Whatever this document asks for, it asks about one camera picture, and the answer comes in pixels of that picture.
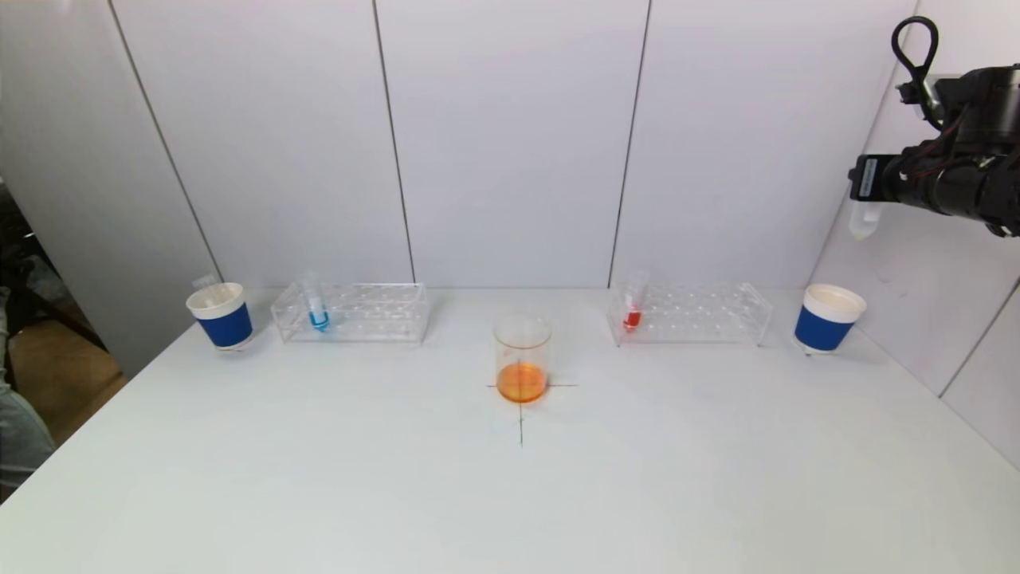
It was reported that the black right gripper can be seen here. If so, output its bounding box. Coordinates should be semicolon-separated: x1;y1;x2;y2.
847;154;936;211

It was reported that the yellow pigment test tube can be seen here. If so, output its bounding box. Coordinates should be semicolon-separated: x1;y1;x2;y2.
848;199;884;242

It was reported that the clear acrylic test tube rack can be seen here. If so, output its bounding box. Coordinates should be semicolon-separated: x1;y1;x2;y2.
607;281;774;348
273;282;431;345

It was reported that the clear glass beaker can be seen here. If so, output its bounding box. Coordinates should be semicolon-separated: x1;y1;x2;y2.
492;313;552;404

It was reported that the blue pigment test tube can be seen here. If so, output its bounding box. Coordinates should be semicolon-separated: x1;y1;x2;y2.
300;271;332;334

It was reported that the blue white paper cup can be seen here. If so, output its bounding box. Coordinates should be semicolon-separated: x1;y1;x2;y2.
186;282;254;352
794;284;868;356

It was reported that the grey chair seat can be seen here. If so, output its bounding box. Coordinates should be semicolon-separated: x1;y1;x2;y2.
0;387;55;491

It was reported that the thin black looped cable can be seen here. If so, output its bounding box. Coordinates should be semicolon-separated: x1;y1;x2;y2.
891;15;943;132

